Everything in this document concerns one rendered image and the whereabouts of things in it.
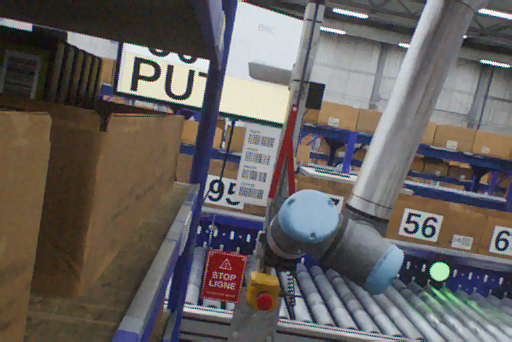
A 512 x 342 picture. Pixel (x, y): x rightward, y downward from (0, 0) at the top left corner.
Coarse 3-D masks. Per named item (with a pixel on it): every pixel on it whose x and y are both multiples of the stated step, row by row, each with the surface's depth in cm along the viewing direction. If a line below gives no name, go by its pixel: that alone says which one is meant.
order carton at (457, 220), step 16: (400, 208) 173; (416, 208) 173; (432, 208) 174; (448, 208) 204; (464, 208) 192; (400, 224) 174; (448, 224) 175; (464, 224) 176; (480, 224) 176; (400, 240) 175; (416, 240) 175; (448, 240) 176
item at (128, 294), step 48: (0, 0) 46; (48, 0) 41; (96, 0) 36; (144, 0) 33; (192, 0) 25; (192, 48) 54; (192, 192) 56; (144, 240) 35; (192, 240) 66; (96, 288) 25; (144, 288) 25; (48, 336) 19; (96, 336) 20; (144, 336) 23
